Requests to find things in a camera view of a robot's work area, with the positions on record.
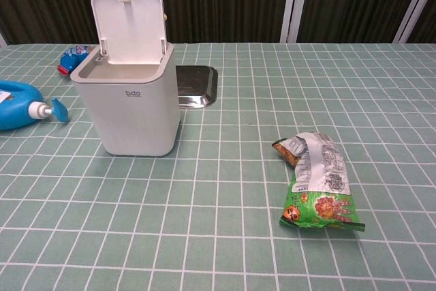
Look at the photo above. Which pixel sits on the white trash bin lid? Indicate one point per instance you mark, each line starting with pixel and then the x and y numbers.
pixel 136 114

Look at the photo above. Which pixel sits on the white plastic bin lid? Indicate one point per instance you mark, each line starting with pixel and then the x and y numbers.
pixel 131 28

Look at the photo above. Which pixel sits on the stainless steel tray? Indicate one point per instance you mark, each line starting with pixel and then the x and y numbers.
pixel 195 84

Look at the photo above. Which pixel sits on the green checked tablecloth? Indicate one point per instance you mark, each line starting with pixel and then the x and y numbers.
pixel 218 202

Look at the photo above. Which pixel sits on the green snack bag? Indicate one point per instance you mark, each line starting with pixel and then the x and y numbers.
pixel 318 182

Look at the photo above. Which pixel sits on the dark folding screen panel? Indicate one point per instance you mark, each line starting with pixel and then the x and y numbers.
pixel 218 1
pixel 354 1
pixel 422 18
pixel 64 1

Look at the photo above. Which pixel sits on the blue red snack packet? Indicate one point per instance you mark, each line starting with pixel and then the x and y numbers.
pixel 73 57

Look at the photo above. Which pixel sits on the blue pump detergent bottle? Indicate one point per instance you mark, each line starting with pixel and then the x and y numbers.
pixel 15 105

